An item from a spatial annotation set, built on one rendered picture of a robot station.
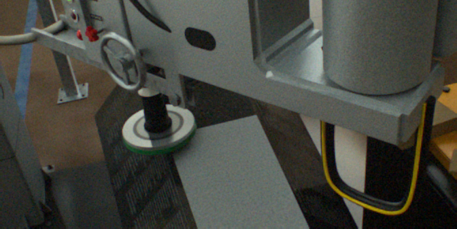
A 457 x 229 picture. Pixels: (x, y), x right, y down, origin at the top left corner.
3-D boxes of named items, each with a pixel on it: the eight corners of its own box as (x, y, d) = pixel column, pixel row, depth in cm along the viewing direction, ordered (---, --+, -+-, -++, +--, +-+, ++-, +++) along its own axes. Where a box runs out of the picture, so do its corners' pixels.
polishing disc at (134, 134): (113, 124, 155) (113, 120, 154) (177, 100, 162) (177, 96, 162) (137, 160, 139) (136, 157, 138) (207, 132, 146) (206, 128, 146)
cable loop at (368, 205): (420, 223, 106) (438, 97, 89) (414, 234, 104) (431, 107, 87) (324, 184, 119) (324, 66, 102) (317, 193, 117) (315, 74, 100)
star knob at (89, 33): (109, 37, 124) (105, 22, 122) (95, 44, 121) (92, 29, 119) (99, 34, 126) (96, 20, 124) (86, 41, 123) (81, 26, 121)
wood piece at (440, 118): (435, 112, 157) (437, 99, 154) (457, 129, 149) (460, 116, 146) (380, 131, 152) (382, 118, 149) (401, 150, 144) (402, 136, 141)
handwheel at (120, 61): (176, 81, 121) (165, 24, 113) (145, 101, 115) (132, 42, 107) (134, 66, 130) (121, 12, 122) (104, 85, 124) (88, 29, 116)
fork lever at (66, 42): (234, 77, 133) (233, 60, 130) (185, 114, 121) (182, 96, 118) (74, 23, 171) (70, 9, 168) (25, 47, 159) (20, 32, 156)
